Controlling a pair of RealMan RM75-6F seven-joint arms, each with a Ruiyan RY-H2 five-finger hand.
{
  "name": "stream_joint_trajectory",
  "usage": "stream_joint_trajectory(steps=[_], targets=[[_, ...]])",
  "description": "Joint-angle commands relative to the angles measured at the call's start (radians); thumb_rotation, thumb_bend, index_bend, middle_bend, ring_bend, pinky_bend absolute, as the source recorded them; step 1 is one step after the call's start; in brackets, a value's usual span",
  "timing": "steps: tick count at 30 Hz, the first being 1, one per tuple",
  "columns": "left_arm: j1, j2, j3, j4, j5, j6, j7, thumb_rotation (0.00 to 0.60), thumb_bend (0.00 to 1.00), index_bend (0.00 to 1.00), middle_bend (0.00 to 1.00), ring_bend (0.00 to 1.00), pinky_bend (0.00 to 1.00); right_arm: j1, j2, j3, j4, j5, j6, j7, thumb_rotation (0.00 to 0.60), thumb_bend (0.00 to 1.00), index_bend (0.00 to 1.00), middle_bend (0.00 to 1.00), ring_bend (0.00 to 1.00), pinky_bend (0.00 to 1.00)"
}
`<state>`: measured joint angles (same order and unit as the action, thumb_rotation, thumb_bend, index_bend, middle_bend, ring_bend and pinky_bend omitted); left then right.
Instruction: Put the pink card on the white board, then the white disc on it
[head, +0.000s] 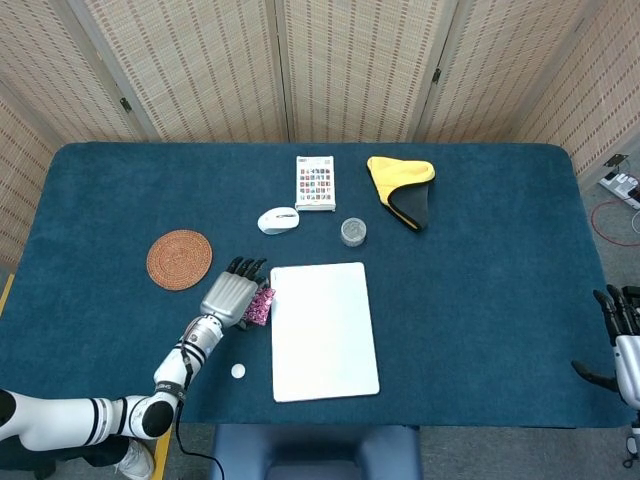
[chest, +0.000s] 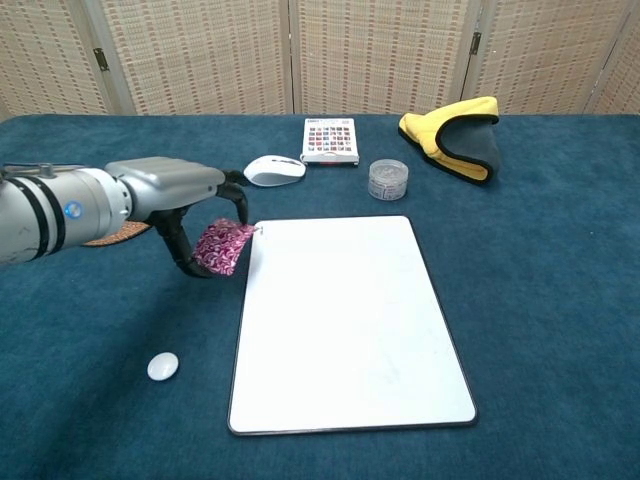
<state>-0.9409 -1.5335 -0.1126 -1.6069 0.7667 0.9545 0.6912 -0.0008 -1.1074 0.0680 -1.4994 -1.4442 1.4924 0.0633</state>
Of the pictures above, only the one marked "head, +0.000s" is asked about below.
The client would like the woven bamboo folding screen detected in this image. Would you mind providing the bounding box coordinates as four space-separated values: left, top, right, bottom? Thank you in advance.
0 0 640 271

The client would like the round woven rattan coaster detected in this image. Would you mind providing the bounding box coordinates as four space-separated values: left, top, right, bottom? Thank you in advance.
146 229 214 293

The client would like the white computer mouse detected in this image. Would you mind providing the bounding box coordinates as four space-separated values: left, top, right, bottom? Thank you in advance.
256 206 301 236

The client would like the blue plush table cloth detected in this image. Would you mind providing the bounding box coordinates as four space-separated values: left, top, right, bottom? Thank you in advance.
0 141 634 430

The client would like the white picture-printed card box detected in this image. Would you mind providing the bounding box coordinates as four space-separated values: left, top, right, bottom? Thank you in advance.
294 155 337 213

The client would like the clear round plastic container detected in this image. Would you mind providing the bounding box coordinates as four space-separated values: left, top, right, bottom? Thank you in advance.
340 216 368 248

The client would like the white shoe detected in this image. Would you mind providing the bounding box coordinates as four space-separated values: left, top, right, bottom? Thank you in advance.
113 439 156 480

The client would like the blue padded seat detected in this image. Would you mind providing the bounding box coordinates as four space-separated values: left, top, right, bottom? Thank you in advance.
209 423 424 480

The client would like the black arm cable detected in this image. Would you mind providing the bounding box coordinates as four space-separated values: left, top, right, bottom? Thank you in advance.
172 344 226 480

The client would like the black trouser leg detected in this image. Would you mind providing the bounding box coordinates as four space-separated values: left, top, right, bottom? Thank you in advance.
0 433 132 480

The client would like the red cable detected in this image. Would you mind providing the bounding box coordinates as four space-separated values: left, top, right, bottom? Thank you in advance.
590 199 640 247

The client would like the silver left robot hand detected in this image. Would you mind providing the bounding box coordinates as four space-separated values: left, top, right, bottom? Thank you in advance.
199 256 269 332

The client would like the white magnetic whiteboard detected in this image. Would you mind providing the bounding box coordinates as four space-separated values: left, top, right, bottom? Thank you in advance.
269 261 381 404

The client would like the pink patterned small object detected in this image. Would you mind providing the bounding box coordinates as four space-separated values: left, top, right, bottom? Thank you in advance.
243 286 277 329

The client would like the yellow and grey cloth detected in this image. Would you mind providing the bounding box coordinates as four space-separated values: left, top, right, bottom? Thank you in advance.
366 155 437 233

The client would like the white power strip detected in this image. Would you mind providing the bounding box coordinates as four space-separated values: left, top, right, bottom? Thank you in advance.
598 169 640 210

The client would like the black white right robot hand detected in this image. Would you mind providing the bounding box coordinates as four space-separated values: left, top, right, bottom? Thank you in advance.
571 284 640 409

